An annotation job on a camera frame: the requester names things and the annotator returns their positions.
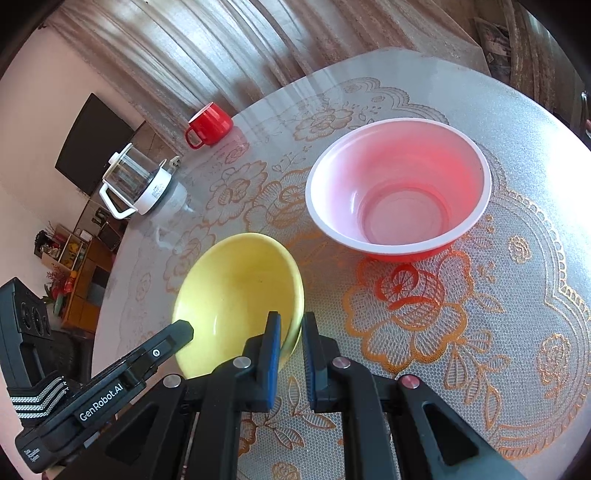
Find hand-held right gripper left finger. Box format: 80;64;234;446
90;311;282;480

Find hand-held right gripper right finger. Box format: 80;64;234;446
301;312;525;480

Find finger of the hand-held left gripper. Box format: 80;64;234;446
124;320;195;389

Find yellow bowl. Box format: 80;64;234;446
171;232;305;379

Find potted plant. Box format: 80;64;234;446
43;270;70;315

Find black sofa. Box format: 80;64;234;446
46;328;95;384

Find wooden cabinet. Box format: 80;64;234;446
60;237;114;330

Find white open shelf box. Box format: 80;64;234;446
39;224;89;269

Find small black television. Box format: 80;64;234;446
95;222;122;251

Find white glass electric kettle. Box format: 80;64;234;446
98;143;189;220

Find lace floral tablecloth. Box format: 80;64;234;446
92;46;591;480

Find pink plastic bowl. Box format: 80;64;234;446
305;117;492;264

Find red mug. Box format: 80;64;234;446
185;102;233;149

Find beige curtain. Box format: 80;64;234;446
37;0;490;155

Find dark wooden furniture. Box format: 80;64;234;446
503;0;591;144

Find black wall television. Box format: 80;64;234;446
54;92;146;195

